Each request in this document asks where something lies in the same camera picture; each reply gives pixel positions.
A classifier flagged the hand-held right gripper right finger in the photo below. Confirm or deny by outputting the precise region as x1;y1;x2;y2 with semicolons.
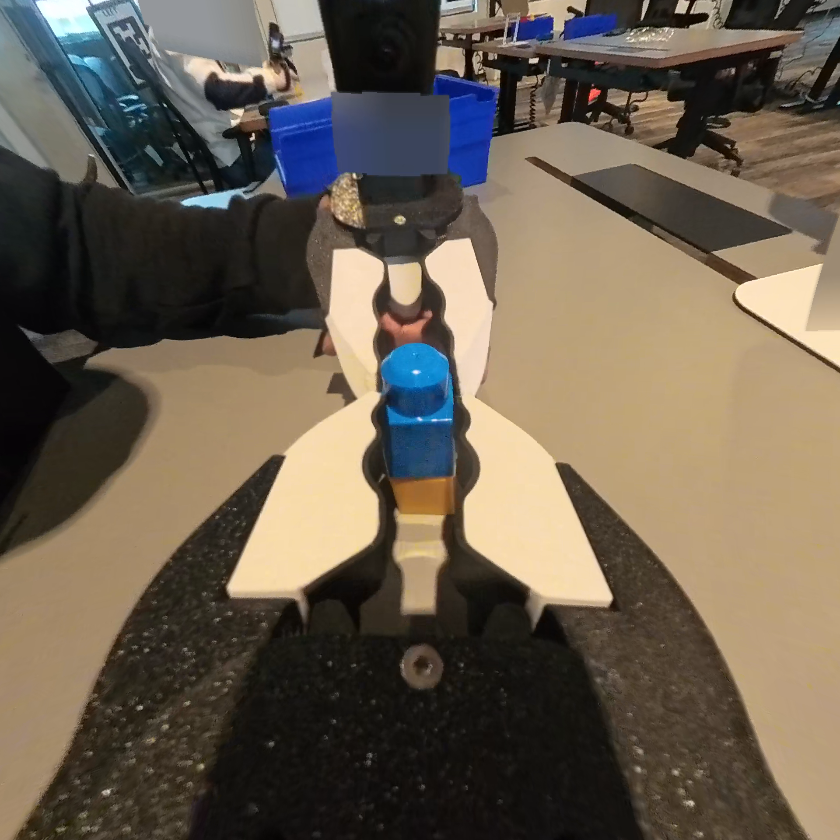
448;394;614;627

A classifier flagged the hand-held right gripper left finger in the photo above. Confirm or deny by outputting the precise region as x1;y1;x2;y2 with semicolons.
226;392;386;624

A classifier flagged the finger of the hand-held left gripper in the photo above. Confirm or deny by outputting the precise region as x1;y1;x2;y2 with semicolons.
325;247;388;403
422;236;495;399

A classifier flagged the yellow mega block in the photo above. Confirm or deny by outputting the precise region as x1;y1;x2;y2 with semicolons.
392;474;458;516

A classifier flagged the blue plastic bin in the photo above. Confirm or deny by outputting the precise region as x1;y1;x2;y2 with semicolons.
269;74;497;198

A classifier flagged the blue mega block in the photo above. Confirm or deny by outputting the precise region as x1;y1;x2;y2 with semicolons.
379;343;458;483

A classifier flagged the person's left forearm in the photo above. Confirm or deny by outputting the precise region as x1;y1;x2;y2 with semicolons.
0;147;326;349

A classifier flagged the background office desk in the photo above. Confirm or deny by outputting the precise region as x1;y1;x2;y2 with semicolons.
535;28;805;161
440;16;526;83

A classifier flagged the black desk mat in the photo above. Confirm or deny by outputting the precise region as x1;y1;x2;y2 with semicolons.
572;164;793;253

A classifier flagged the black-and-white tag sign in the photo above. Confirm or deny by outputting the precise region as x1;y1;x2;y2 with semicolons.
88;0;161;86

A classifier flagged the white desk mat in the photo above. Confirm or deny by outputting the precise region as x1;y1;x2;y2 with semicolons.
733;262;840;371

